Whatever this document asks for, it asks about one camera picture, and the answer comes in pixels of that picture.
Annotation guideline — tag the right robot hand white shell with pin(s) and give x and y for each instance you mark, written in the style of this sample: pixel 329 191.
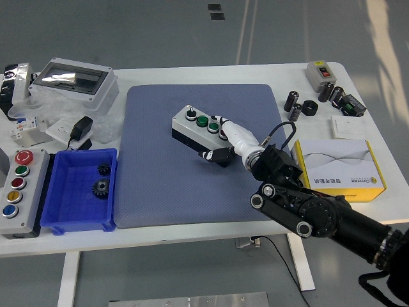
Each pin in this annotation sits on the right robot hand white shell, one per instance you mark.
pixel 239 137

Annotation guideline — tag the grey four-button control box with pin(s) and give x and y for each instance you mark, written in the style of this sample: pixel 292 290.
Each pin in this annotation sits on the grey four-button control box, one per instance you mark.
pixel 188 128

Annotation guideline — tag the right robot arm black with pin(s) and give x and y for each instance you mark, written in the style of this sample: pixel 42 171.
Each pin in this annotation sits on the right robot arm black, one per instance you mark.
pixel 319 214

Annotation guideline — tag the grey five-button control box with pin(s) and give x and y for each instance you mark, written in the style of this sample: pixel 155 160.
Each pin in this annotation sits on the grey five-button control box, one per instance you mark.
pixel 32 204

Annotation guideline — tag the black hex nut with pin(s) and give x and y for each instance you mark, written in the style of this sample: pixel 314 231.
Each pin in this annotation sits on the black hex nut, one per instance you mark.
pixel 310 108

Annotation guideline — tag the blue-grey mat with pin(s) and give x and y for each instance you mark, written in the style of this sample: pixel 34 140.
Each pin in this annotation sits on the blue-grey mat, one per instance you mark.
pixel 159 176

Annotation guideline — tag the white and yellow cardboard box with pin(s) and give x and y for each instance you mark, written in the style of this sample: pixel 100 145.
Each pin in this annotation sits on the white and yellow cardboard box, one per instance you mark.
pixel 338 156

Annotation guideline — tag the black module with green terminal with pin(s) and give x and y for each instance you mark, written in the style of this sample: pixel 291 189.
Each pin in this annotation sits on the black module with green terminal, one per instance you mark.
pixel 353 107

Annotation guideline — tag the black floor plate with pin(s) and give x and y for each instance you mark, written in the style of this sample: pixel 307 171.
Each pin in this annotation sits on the black floor plate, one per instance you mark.
pixel 217 16
pixel 214 7

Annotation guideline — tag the clear plastic bag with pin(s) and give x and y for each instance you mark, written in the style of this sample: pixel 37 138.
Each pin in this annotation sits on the clear plastic bag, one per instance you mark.
pixel 107 128

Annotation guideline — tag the small black bevel gear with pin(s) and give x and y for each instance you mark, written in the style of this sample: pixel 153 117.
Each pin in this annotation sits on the small black bevel gear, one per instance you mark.
pixel 103 169

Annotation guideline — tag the white table leg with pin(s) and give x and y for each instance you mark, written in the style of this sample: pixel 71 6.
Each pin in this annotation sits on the white table leg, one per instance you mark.
pixel 302 265
pixel 67 281

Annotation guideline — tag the large black bevel gear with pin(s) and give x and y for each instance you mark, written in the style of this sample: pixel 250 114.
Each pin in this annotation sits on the large black bevel gear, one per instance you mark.
pixel 101 189

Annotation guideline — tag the black power adapter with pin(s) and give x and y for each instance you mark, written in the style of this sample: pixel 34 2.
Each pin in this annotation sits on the black power adapter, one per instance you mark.
pixel 80 128

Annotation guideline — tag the grey metal plate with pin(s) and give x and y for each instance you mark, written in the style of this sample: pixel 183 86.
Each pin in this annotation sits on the grey metal plate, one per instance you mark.
pixel 191 301

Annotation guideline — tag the blue plastic bin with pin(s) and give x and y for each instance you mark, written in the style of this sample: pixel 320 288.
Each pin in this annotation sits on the blue plastic bin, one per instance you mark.
pixel 73 208

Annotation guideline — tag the silver metal sheet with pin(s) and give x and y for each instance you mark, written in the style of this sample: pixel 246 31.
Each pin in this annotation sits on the silver metal sheet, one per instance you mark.
pixel 36 139

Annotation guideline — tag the white circuit breaker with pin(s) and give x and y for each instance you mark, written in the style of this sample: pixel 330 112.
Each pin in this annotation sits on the white circuit breaker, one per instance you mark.
pixel 22 126

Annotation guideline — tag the grey switch box red button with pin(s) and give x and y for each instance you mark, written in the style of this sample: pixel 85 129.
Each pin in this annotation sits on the grey switch box red button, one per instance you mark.
pixel 314 78

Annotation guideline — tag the grey bracket under table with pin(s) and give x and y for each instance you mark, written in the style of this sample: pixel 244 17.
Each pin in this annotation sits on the grey bracket under table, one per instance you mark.
pixel 244 243

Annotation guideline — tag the white wall switch plate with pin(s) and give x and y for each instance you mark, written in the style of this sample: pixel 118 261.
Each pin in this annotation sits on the white wall switch plate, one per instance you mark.
pixel 348 127

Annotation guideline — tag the grey enclosure with clear lid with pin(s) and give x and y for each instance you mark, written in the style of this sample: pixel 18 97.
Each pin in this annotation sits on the grey enclosure with clear lid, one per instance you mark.
pixel 96 96

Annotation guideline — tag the white wall socket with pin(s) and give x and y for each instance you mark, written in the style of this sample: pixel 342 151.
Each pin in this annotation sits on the white wall socket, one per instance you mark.
pixel 59 129

